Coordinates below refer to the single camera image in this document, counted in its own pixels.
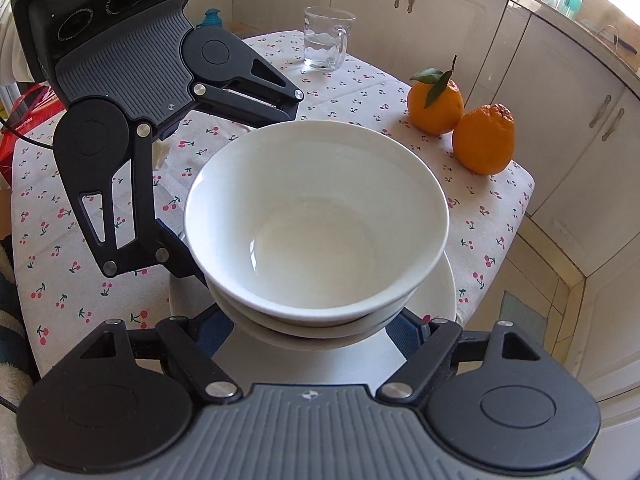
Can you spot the cherry print tablecloth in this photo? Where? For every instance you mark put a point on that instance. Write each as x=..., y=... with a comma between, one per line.
x=60, y=250

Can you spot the white floral bowl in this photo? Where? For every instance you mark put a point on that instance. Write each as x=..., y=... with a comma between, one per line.
x=300, y=328
x=315, y=200

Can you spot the wooden cutting board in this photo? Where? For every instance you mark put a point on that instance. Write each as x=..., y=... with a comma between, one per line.
x=605, y=10

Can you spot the green floor mat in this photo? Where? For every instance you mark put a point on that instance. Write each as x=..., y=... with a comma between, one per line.
x=515, y=311

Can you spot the bumpy orange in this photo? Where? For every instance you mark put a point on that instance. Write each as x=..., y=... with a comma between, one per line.
x=484, y=140

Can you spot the glass mug with water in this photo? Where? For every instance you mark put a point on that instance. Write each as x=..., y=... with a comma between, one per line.
x=325, y=42

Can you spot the teal thermos jug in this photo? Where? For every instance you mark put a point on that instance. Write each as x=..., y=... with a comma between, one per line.
x=212, y=17

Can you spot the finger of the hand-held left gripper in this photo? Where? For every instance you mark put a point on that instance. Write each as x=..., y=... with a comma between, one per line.
x=260, y=102
x=145, y=200

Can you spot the red printed carton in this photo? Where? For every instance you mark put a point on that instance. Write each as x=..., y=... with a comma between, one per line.
x=20, y=125

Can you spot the orange with green leaf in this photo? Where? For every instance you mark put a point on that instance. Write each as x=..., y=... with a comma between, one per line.
x=435, y=105

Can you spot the fuzzy patterned cloth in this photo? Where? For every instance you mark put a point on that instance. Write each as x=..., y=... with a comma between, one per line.
x=14, y=350

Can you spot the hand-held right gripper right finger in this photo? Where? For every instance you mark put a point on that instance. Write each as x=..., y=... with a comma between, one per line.
x=402, y=335

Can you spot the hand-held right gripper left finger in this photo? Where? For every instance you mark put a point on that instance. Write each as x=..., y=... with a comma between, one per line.
x=200, y=355

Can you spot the white plate with fruit print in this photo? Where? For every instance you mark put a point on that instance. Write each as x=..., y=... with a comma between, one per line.
x=340, y=365

